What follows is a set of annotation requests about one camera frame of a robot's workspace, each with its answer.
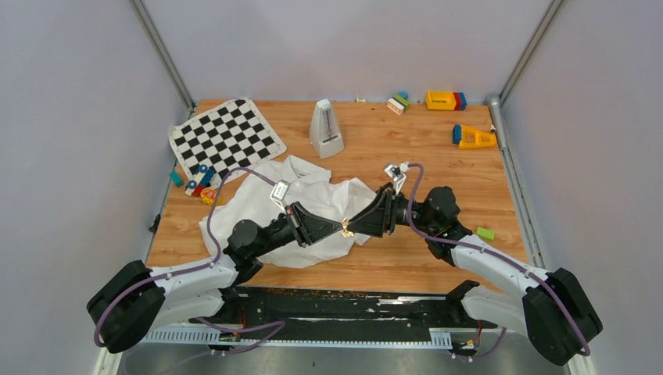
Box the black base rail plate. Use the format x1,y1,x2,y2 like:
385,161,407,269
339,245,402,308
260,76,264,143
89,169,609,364
207,287,496,342

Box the black white checkerboard mat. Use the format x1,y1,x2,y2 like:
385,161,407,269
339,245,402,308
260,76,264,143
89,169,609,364
168,99,287,188

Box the grey metal corner pipe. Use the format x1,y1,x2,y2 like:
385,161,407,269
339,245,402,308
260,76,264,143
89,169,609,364
486,93,516,172

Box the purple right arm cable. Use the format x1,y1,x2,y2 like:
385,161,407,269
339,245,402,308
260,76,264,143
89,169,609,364
404,162,592,362

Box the green block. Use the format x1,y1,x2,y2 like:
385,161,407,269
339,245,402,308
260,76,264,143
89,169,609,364
475,227,496,241

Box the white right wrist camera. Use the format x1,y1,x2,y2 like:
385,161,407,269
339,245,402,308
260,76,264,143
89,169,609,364
384,162,410,195

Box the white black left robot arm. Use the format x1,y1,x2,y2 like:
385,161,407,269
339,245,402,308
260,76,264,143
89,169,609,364
86,202,342,353

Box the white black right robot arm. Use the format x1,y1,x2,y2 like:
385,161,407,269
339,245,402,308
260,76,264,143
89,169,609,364
342,184,603,366

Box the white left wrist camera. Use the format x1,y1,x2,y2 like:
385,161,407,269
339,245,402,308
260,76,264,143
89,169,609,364
270,180,290,212

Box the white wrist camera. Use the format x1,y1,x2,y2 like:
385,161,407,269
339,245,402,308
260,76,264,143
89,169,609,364
384,162,410,195
270,180,290,212

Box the yellow red blue block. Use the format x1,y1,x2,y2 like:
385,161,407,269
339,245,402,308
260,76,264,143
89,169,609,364
425,91,468,111

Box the yellow blue triangular toy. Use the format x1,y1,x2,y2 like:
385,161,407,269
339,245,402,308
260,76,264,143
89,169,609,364
452,124,497,149

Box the white green blue blocks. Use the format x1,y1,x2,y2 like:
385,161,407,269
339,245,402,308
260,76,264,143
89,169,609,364
386,94,410,116

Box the white slotted cable duct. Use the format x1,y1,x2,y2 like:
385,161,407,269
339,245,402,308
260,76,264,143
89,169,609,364
142,326,453,349

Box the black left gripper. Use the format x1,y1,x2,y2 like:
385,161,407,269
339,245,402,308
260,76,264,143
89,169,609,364
253,201,342,258

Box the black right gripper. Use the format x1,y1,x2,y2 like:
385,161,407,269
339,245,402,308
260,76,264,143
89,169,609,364
346,187,437,238

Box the yellow orange round toy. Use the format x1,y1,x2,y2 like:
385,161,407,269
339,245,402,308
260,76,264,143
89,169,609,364
200,187,224,206

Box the white metronome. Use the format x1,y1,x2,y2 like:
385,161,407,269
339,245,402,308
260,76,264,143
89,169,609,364
309,99,345,159

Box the blue red toy car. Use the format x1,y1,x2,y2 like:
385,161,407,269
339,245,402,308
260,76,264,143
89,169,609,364
185,164,216,197

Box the teal small block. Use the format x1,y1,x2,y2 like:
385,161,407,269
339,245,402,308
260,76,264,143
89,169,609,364
169,171,185,188

